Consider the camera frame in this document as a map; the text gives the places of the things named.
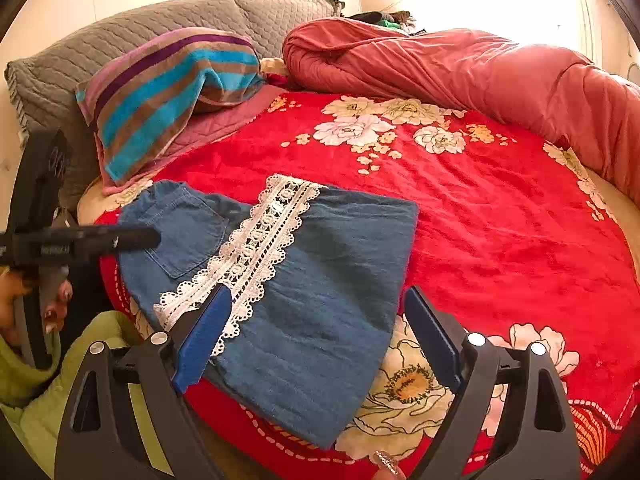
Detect blue denim lace-trimmed pants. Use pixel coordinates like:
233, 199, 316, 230
118, 174, 418, 448

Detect green sleeved left forearm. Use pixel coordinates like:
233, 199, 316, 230
0, 334, 61, 408

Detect left hand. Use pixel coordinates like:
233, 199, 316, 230
1, 270, 73, 349

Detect right hand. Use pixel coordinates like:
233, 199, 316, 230
372, 451, 406, 480

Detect green clothed lap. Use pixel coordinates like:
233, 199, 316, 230
1, 311, 172, 479

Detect grey quilted headboard cushion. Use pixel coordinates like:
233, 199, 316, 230
4, 0, 345, 210

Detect striped towel covered pillow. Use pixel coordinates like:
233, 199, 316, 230
75, 27, 264, 186

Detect pink quilted pillow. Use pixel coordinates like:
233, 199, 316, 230
101, 84, 285, 196

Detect red floral bed blanket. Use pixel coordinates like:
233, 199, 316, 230
94, 90, 640, 477

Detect rust red rolled duvet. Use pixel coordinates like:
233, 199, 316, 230
282, 18, 639, 202

